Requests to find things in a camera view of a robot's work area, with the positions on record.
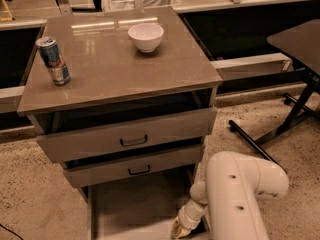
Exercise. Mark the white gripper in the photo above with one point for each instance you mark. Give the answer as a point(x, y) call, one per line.
point(187, 219)

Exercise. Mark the grey bottom drawer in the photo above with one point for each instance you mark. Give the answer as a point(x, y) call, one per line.
point(143, 207)

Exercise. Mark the grey drawer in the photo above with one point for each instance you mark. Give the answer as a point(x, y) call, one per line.
point(107, 139)
point(143, 207)
point(133, 166)

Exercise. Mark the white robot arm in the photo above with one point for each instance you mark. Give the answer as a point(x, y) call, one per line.
point(228, 195)

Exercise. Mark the grey top drawer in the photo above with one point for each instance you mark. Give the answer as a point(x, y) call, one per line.
point(107, 139)

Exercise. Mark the grey middle drawer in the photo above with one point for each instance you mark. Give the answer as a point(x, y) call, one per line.
point(133, 166)

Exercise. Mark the grey drawer cabinet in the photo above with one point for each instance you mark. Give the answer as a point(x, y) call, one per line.
point(113, 82)

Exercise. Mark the white ceramic bowl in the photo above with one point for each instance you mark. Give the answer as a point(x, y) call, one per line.
point(146, 37)

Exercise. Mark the blue silver drink can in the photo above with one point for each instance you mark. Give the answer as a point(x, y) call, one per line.
point(53, 60)

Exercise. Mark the white wire basket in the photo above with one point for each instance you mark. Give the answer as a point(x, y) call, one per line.
point(120, 5)

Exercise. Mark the yellow frame object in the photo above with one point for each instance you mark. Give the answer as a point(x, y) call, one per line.
point(5, 13)

